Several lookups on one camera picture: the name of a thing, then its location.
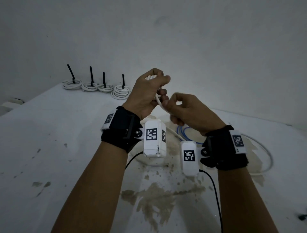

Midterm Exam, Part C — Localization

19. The blue cable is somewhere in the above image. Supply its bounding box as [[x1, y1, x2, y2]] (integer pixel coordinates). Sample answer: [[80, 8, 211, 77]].
[[177, 126, 204, 144]]

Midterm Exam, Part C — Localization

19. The black camera cable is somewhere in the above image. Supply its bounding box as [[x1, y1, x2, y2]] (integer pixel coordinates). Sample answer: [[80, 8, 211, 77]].
[[199, 169, 224, 233], [125, 151, 144, 170]]

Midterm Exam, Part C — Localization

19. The person's left forearm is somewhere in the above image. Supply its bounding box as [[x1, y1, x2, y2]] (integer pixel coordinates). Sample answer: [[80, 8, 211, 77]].
[[51, 141, 129, 233]]

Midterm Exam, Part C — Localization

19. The short white cable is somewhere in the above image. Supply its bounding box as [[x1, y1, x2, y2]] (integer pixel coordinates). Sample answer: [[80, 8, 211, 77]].
[[145, 74, 174, 117], [63, 80, 83, 91], [111, 85, 131, 100], [98, 84, 115, 93], [81, 83, 100, 92]]

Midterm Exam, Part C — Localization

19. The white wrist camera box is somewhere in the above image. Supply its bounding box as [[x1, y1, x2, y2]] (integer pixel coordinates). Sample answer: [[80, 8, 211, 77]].
[[143, 120, 167, 158], [180, 141, 204, 177]]

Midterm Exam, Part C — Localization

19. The person's left hand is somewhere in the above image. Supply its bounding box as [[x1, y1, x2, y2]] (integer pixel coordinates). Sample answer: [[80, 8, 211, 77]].
[[122, 68, 171, 120]]

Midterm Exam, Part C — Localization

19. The long white cable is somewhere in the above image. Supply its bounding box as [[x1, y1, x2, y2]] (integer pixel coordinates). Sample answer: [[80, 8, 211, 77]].
[[139, 115, 273, 176]]

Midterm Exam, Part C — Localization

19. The black wrist strap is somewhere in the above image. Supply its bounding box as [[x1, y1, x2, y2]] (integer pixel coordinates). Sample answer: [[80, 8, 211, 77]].
[[200, 125, 249, 171], [100, 106, 146, 154]]

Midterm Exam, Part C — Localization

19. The white checkered marker tag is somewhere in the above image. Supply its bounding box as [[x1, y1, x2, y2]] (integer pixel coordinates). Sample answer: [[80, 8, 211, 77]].
[[229, 130, 247, 154], [102, 113, 114, 131]]

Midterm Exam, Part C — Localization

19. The person's right hand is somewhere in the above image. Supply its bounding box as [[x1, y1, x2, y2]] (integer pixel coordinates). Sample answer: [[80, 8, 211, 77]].
[[162, 92, 227, 136]]

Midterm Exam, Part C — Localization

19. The white power adapter box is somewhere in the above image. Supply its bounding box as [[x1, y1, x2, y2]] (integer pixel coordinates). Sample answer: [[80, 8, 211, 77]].
[[0, 98, 25, 110]]

